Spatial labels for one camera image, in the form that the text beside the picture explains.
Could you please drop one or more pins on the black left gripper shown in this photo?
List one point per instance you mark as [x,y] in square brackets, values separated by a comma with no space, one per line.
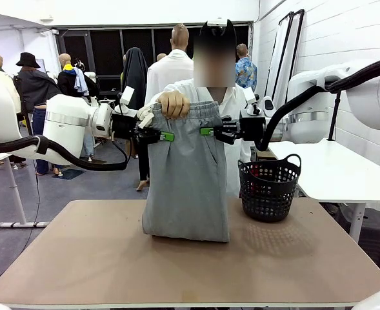
[123,127]

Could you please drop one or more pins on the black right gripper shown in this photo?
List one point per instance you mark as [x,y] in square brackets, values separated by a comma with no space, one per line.
[252,129]

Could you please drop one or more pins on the grey shorts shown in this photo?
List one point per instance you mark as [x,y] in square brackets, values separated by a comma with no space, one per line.
[186,181]

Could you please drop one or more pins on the black perforated plastic basket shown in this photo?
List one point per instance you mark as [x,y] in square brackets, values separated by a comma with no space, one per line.
[267,200]

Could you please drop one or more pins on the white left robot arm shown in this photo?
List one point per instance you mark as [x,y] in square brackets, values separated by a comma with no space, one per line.
[67,129]

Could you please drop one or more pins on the person's right hand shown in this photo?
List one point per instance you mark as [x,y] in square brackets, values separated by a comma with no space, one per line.
[175,105]

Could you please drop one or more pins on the person in white shirt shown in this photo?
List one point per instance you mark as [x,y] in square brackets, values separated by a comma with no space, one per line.
[233,168]

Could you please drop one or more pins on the man in blue floral shirt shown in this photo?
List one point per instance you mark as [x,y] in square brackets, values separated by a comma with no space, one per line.
[246,71]

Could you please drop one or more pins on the bare mannequin head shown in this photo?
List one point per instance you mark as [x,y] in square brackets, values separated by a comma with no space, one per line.
[161,57]

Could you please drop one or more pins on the black-framed white reflector panel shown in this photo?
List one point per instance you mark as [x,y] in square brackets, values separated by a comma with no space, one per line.
[291,58]
[278,64]

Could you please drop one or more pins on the black cap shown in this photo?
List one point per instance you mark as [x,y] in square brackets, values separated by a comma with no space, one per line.
[220,32]

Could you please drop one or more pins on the black tripod stand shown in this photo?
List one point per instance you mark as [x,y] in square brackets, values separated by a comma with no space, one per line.
[333,122]

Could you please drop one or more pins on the mannequin in black yellow jacket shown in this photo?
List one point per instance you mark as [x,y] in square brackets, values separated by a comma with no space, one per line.
[67,82]

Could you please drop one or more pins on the large white side table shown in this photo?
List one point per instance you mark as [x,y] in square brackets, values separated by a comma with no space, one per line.
[338,174]

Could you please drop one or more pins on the mannequin with black hat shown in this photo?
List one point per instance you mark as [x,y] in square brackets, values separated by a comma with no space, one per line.
[36,85]

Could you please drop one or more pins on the white table with T-foot leg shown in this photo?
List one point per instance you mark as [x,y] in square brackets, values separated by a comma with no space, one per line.
[17,193]

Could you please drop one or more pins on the black plastic stool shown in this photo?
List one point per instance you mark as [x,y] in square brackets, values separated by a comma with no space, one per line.
[373,232]

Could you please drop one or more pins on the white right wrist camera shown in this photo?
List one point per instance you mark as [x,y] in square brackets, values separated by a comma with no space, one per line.
[249,97]

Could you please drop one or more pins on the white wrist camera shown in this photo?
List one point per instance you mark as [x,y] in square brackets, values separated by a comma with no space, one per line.
[249,97]
[127,95]

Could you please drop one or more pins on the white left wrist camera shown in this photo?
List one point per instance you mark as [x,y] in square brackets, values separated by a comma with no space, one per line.
[127,95]

